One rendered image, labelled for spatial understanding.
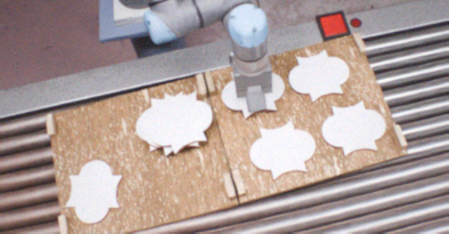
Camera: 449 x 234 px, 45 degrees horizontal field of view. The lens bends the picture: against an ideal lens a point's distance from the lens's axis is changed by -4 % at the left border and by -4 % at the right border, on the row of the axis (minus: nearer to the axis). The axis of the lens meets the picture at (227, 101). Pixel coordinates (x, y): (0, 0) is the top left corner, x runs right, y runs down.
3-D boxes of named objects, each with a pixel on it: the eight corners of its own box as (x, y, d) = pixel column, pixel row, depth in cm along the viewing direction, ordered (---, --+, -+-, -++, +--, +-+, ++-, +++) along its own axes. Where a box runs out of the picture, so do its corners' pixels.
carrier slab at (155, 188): (50, 118, 141) (47, 114, 140) (204, 77, 143) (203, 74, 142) (67, 249, 125) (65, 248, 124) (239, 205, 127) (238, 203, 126)
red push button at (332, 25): (318, 21, 149) (319, 18, 148) (340, 16, 149) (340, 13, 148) (325, 38, 146) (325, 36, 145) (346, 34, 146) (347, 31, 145)
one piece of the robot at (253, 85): (233, 89, 117) (237, 122, 131) (276, 82, 117) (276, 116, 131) (226, 41, 122) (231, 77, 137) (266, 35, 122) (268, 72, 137)
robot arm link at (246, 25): (256, -7, 111) (274, 25, 108) (257, 24, 121) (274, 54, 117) (220, 8, 110) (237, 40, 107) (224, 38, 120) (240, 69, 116)
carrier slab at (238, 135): (204, 76, 143) (203, 73, 142) (355, 36, 145) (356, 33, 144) (240, 204, 127) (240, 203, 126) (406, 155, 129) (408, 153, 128)
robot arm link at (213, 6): (184, -19, 116) (204, 18, 111) (233, -38, 118) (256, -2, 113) (189, 3, 123) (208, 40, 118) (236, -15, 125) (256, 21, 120)
